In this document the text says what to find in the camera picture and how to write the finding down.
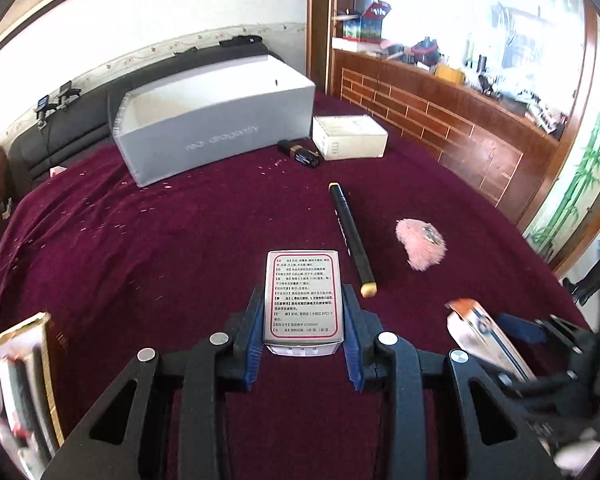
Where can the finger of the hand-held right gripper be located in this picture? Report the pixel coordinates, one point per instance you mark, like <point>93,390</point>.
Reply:
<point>537,389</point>
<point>517,327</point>

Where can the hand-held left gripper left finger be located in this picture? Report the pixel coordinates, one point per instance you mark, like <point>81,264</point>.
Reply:
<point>252,345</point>

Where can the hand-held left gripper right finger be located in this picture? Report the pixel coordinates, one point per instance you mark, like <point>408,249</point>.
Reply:
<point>352,345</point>

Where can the long white ointment box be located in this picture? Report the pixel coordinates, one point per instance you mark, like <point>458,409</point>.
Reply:
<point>485,335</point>

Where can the large grey cardboard box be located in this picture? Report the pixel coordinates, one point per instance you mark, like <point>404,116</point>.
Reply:
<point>205,130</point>

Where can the black marker pen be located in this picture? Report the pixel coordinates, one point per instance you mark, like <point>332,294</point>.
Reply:
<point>352,240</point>

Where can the pink fluffy toy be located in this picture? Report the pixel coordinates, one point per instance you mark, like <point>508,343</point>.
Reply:
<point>420,247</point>

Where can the maroon velvet cloth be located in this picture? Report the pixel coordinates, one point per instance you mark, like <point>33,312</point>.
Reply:
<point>180,240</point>

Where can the small black battery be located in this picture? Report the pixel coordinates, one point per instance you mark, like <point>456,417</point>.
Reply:
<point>300,154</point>

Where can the wooden counter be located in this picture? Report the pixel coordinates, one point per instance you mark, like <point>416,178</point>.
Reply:
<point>455,130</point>

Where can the white cardboard box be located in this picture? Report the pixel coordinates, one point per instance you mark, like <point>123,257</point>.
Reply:
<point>350,135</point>

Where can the gold edged picture box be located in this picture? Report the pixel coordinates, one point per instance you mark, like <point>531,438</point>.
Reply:
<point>15,395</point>

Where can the tan box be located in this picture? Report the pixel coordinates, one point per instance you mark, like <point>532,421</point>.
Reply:
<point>450,73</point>

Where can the black sofa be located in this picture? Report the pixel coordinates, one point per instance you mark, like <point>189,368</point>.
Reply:
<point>70,125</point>

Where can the white flat box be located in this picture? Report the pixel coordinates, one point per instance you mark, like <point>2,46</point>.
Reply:
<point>350,44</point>

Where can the black phone holder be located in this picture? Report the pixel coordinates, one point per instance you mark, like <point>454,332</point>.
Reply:
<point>67,92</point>
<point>42,107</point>

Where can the colourful printed box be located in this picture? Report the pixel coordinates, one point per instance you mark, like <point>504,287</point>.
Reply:
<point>367,22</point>

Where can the bamboo wall print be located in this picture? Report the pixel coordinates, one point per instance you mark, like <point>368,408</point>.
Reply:
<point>580,185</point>

